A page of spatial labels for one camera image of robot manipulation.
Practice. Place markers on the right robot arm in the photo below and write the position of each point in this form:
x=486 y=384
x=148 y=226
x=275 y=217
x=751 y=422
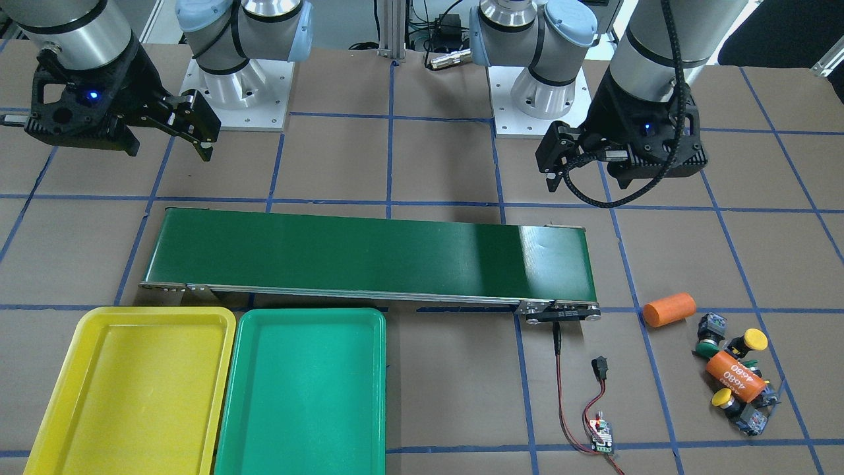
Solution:
x=223 y=35

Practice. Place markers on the orange cylinder marked 4680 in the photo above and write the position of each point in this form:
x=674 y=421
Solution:
x=732 y=374

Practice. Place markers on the silver metal connector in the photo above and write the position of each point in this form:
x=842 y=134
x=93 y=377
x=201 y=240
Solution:
x=448 y=60

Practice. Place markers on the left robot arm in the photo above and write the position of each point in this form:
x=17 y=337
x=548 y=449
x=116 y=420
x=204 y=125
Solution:
x=665 y=45

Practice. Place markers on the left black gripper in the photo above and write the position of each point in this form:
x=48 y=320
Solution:
x=603 y=119

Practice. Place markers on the green conveyor belt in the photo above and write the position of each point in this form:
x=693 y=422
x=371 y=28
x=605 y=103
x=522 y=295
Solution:
x=543 y=272

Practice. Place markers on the small motor controller board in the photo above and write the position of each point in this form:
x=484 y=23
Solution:
x=601 y=434

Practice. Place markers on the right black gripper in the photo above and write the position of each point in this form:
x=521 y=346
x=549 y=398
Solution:
x=129 y=88

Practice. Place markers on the aluminium frame post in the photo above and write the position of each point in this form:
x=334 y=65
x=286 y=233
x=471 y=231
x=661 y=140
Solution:
x=392 y=26

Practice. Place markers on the green push button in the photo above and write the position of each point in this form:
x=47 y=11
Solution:
x=711 y=332
x=752 y=366

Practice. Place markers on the plain orange cylinder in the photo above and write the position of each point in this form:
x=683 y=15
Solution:
x=670 y=309

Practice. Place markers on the green plastic tray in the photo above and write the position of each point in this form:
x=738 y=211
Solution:
x=306 y=394

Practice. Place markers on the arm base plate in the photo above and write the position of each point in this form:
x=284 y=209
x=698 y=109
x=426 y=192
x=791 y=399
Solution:
x=252 y=99
x=524 y=109

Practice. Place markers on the black inline switch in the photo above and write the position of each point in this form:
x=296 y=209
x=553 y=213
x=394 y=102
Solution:
x=600 y=368

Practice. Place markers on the yellow plastic tray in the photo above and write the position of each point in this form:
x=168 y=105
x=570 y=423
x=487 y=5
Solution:
x=139 y=392

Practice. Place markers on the yellow push button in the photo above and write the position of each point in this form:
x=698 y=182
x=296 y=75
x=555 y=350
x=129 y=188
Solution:
x=752 y=340
x=725 y=400

